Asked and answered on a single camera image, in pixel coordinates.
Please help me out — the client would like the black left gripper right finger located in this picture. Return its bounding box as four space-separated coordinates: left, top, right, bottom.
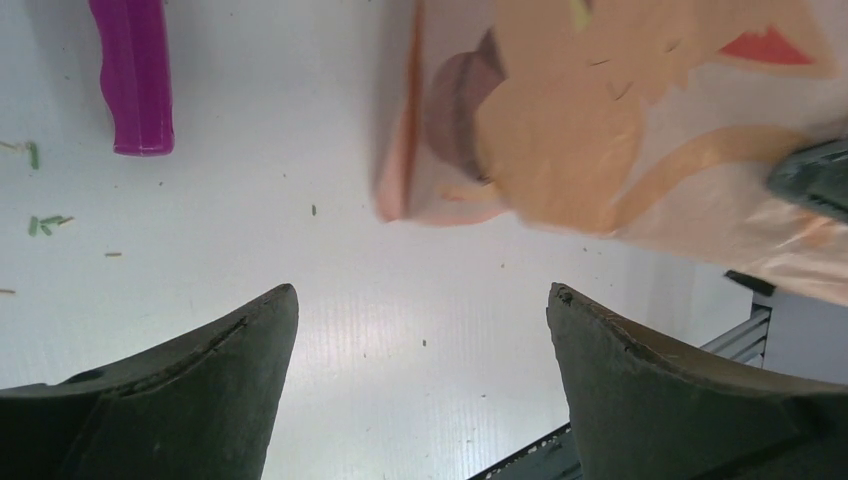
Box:
547 283 847 479

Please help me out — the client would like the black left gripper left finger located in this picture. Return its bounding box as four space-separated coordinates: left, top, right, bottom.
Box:
1 284 299 479

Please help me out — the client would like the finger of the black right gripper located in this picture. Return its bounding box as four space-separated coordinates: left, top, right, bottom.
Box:
767 138 847 223

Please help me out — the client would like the pink cat litter bag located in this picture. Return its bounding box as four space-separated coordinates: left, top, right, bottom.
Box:
376 1 847 304

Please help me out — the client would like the magenta plastic scoop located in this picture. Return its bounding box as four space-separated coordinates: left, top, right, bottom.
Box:
88 0 175 157

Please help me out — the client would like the aluminium front frame rail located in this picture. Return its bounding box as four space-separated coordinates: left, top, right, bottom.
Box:
701 304 772 368

